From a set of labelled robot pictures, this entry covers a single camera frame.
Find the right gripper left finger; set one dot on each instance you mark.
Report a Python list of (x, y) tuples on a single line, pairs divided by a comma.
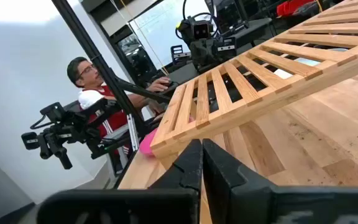
[(182, 177)]

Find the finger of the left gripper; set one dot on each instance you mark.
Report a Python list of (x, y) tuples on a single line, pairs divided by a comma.
[(210, 56), (197, 57)]

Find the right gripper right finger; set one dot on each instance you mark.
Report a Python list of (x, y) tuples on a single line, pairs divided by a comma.
[(228, 193)]

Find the pink plate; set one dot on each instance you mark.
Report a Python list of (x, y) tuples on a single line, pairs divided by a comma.
[(146, 144)]

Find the white plate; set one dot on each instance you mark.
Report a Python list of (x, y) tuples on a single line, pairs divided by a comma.
[(283, 74)]

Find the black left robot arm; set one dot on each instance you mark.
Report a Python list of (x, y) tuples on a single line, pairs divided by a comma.
[(185, 34)]

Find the wooden slatted shelf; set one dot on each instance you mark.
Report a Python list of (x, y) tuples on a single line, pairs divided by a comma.
[(259, 102)]

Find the grey desk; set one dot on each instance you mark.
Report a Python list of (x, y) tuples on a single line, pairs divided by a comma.
[(253, 31)]

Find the yellow label sticker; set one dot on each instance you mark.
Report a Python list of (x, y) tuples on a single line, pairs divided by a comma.
[(178, 25)]

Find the red storage bin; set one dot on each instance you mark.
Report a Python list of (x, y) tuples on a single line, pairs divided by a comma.
[(294, 7)]

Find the person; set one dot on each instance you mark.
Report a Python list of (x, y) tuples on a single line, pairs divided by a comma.
[(84, 74)]

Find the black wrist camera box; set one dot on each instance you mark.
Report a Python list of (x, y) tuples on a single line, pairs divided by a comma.
[(201, 30)]

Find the silver aluminium bracket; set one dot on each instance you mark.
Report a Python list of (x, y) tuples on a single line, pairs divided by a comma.
[(133, 133)]

